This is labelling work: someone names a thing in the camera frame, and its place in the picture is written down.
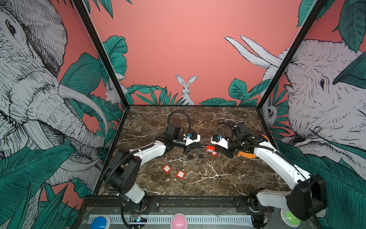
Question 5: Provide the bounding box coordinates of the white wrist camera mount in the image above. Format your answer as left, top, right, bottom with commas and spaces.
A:
184, 133, 201, 146
210, 134, 228, 149

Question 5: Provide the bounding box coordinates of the black corner frame post right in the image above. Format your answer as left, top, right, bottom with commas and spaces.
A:
257, 0, 327, 109

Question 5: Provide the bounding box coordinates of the black corrugated cable left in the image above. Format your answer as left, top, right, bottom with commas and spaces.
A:
167, 111, 192, 136

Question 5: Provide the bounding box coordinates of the black corner frame post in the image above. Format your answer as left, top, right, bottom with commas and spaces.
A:
257, 0, 327, 109
71, 0, 130, 109

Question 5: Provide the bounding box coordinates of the white slotted cable duct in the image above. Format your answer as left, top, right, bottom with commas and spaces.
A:
85, 214, 254, 227

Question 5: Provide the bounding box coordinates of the green push button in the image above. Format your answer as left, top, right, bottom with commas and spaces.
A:
280, 209, 301, 228

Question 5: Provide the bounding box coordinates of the orange shark plush toy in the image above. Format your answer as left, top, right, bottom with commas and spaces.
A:
238, 134, 269, 159

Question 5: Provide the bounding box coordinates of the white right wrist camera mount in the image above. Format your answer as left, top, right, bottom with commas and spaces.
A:
210, 134, 228, 149

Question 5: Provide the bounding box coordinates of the blue push button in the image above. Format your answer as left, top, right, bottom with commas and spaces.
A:
90, 215, 111, 229

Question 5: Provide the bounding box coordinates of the black corner frame post left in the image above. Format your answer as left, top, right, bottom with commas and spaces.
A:
71, 0, 130, 109

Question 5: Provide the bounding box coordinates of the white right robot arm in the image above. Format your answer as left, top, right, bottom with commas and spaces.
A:
211, 123, 328, 221

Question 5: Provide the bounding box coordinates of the black corrugated cable right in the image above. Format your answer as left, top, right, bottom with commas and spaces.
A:
217, 121, 238, 141

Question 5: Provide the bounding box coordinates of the black corrugated cable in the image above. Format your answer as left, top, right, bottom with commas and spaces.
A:
167, 111, 192, 136
217, 121, 238, 141

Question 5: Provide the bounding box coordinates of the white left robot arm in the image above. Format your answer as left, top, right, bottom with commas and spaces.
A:
103, 123, 203, 205

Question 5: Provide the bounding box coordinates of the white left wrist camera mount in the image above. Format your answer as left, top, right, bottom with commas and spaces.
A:
184, 133, 201, 146

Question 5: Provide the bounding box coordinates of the pink push button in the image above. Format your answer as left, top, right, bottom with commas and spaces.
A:
170, 213, 188, 229

